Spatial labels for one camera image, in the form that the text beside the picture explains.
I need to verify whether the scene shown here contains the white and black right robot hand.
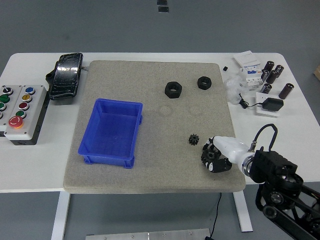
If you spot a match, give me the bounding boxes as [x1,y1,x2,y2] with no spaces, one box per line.
[200,135,250,174]

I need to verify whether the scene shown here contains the small black pinion gear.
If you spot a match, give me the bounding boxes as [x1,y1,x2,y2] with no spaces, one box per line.
[188,133,200,146]

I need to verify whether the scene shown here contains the small black hex nut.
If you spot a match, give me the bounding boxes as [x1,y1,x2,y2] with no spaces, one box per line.
[197,75,213,90]

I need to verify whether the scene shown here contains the large black hex nut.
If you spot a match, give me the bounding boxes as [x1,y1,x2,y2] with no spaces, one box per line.
[164,81,183,100]

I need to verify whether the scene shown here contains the blue plastic box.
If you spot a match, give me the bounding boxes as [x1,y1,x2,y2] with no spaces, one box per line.
[77,98,144,170]

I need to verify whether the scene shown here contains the grey emergency stop button box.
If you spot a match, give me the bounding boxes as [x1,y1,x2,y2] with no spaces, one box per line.
[3,84,48,141]

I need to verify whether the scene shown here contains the white square plate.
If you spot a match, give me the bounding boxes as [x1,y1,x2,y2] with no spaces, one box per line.
[254,91,285,118]

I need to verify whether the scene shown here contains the clear plastic bag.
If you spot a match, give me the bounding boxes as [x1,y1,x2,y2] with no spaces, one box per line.
[223,70,251,105]

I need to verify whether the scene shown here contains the black power adapter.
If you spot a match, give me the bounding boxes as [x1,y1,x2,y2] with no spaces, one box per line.
[261,97,285,111]

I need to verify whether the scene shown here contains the white table leg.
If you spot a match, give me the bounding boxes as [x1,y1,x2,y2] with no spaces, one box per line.
[232,192,254,233]
[51,191,72,240]

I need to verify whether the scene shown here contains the white and blue circuit breaker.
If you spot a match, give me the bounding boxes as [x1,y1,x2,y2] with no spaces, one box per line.
[239,63,265,92]

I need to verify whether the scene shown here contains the grey-brown mat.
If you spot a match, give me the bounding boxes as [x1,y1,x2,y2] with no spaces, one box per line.
[62,59,247,195]

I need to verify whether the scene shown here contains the flat white carton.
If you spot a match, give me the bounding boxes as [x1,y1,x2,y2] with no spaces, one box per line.
[233,50,261,66]

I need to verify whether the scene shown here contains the silver metal plate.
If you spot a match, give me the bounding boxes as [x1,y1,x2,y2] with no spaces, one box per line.
[85,228,211,240]

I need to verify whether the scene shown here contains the black wrapped foot pedal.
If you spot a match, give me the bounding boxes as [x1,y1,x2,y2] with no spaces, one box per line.
[45,52,84,101]

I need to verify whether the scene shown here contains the black adapter cord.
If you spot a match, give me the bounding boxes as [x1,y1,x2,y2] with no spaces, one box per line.
[237,92,266,110]

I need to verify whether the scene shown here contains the black cable under table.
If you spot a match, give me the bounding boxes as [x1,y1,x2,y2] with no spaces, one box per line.
[206,192,223,240]

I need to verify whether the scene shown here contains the grey selector switch button box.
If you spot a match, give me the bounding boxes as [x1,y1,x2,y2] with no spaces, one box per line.
[0,84,24,132]

